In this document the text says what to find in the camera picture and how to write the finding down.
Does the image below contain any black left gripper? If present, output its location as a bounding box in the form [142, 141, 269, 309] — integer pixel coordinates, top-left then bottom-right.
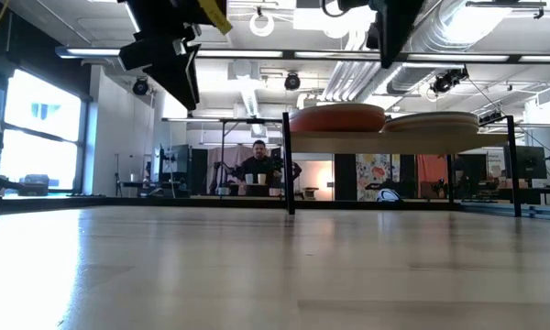
[130, 0, 212, 112]

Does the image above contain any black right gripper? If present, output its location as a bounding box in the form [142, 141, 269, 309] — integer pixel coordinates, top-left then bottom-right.
[336, 0, 426, 70]

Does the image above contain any sage green plate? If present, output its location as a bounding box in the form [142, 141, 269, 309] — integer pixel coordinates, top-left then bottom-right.
[387, 111, 479, 122]

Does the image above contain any wooden shelf with black legs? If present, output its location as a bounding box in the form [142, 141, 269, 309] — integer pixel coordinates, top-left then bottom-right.
[281, 112, 523, 218]

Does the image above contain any black round ceiling spotlight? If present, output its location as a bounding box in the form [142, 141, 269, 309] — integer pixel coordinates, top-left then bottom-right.
[131, 76, 150, 97]
[283, 71, 303, 92]

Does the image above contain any yellow tape tag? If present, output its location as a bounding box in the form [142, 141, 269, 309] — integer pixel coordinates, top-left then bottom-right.
[195, 0, 235, 37]

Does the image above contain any grey computer monitor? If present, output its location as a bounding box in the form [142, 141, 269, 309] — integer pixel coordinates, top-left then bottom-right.
[158, 144, 192, 183]

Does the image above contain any beige curtain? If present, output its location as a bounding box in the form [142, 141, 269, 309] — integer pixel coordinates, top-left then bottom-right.
[206, 145, 276, 195]

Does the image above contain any person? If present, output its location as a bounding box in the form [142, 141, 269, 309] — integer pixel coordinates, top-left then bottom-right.
[219, 139, 303, 197]

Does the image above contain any floral patterned panel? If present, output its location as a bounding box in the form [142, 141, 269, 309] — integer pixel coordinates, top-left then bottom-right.
[356, 153, 393, 201]

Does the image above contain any orange curtain panel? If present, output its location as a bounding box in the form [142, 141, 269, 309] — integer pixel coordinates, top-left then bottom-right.
[416, 154, 449, 199]

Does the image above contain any large window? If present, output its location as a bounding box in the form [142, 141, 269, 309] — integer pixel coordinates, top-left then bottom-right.
[0, 68, 86, 192]

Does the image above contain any black curtain panel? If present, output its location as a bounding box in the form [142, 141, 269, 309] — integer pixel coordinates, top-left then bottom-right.
[334, 153, 358, 201]

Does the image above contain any dark equipment box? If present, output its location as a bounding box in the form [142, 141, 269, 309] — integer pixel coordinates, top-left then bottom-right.
[16, 173, 51, 196]

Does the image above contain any black computer monitor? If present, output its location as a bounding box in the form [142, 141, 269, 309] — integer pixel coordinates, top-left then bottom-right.
[503, 145, 548, 181]

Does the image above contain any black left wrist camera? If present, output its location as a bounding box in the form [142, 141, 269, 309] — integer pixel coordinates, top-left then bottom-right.
[117, 35, 188, 72]

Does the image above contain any silver ventilation duct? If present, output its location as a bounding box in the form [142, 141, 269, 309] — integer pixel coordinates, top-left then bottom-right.
[387, 0, 471, 95]

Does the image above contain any black ceiling camera cluster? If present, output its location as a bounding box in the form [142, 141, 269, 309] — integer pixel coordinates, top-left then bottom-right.
[429, 65, 470, 96]

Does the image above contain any black workstation frame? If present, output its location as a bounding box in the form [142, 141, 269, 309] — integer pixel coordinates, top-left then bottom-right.
[161, 116, 285, 198]

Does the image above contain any white ventilation duct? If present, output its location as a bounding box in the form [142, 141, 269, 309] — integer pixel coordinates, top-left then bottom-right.
[231, 59, 265, 138]

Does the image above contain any white hanging ring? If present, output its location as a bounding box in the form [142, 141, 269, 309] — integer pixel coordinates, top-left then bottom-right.
[248, 11, 276, 39]

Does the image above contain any black ceiling bracket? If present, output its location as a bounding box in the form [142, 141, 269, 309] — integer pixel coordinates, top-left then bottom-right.
[465, 0, 547, 20]

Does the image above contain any black ceiling light rail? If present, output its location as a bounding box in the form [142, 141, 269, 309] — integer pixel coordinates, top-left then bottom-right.
[54, 45, 550, 64]

